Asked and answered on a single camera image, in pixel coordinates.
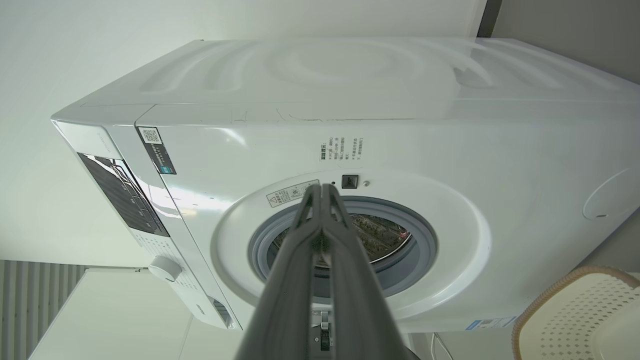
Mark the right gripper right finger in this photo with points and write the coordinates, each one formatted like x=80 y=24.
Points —
x=360 y=290

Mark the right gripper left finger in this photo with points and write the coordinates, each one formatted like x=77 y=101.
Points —
x=285 y=290

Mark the red jersey garment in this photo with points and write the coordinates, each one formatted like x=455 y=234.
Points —
x=403 y=233

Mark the stainless steel washing machine drum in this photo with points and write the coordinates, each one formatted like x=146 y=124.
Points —
x=380 y=240

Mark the white washing machine control dial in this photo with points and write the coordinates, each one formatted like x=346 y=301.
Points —
x=165 y=269

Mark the black glossy control display panel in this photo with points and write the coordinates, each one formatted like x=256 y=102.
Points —
x=125 y=195

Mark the cream perforated laundry basket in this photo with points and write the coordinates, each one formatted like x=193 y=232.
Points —
x=575 y=320

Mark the metal door hinge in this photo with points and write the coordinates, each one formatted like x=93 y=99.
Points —
x=324 y=332

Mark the grey warning sticker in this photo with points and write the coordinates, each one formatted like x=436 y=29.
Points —
x=287 y=195

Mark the black door latch socket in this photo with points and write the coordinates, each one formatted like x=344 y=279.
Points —
x=350 y=181

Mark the blue energy label sticker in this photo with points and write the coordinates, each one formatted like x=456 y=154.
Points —
x=490 y=323

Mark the printed text label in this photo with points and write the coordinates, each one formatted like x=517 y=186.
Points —
x=341 y=150

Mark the white front-load washing machine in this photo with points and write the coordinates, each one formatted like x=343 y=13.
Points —
x=450 y=150

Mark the white cabinet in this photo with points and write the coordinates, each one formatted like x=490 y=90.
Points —
x=115 y=320

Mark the QR code sticker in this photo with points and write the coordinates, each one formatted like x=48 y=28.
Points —
x=156 y=149

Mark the grey ribbed panel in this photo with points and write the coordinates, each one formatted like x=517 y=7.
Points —
x=30 y=300

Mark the round filter cover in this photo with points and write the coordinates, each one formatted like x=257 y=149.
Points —
x=617 y=195

